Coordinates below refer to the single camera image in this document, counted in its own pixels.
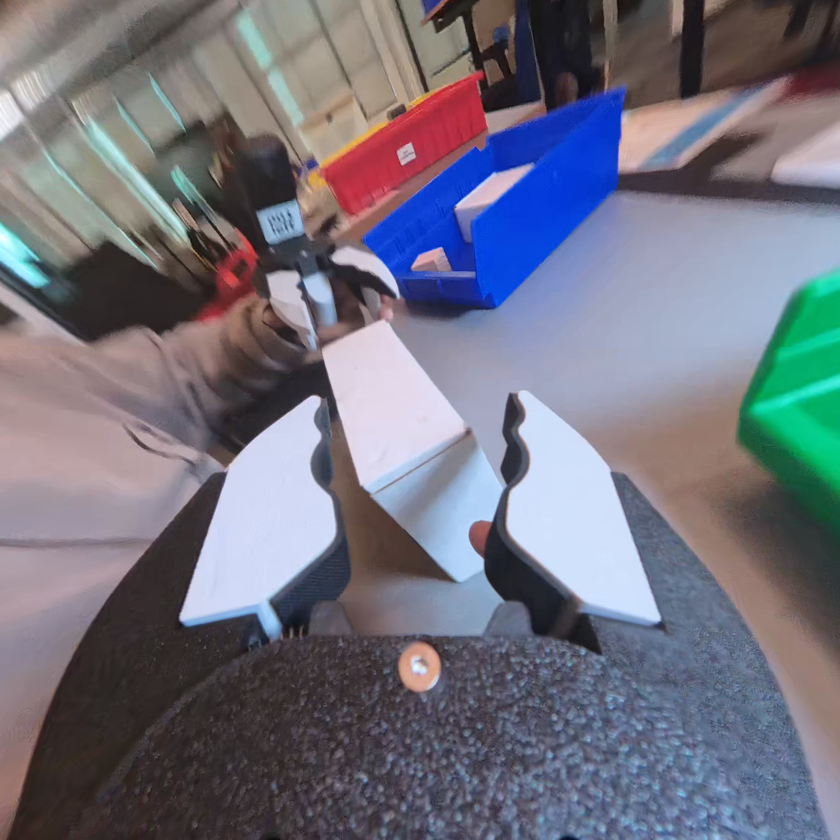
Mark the person's left forearm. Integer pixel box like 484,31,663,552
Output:
92,295,316,421

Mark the printed paper sheet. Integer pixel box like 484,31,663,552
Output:
620,77,791,173

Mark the person's left hand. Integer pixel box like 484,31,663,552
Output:
354,289,399,328

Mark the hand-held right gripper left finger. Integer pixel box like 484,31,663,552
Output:
178,394,352,643

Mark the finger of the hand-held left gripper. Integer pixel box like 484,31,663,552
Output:
266,270,322,352
330,245,401,299

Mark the person's grey sweatshirt torso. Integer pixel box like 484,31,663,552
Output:
0,328,231,549

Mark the white cardboard mailer box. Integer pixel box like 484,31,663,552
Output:
454,163,536,244
322,320,505,584

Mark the green plastic bin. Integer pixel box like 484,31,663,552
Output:
736,270,840,519

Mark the blue plastic bin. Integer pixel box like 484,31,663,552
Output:
362,87,627,309

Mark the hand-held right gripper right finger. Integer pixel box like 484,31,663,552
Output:
483,390,664,641

